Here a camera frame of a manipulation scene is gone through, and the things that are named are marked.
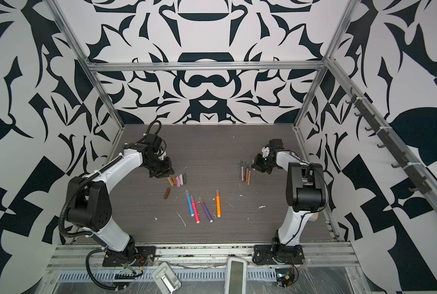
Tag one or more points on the blue highlighter pen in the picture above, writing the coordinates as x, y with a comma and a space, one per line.
189, 201

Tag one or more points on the white clamp bracket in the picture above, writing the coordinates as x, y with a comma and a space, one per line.
166, 279

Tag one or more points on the small circuit board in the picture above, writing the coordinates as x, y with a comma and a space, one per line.
286, 277

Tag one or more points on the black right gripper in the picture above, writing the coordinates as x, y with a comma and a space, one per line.
258, 164

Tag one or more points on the white rectangular tablet device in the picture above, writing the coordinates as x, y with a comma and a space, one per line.
236, 276

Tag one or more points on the purple highlighter pen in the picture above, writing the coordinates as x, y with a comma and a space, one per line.
206, 211

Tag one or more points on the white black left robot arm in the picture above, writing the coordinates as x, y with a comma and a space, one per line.
87, 210

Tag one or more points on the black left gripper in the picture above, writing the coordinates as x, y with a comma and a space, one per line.
167, 171

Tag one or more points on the black wall hook rail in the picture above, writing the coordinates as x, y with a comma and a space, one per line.
392, 142

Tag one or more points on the orange highlighter pen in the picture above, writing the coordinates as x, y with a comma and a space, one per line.
218, 204

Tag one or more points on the pink red highlighter pen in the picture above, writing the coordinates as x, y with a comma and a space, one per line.
195, 210

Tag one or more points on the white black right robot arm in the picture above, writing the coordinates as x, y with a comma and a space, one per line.
306, 196

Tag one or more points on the beige foam block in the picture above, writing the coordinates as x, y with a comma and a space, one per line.
314, 217

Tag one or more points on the brown pen cap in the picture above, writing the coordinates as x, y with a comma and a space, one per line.
167, 193

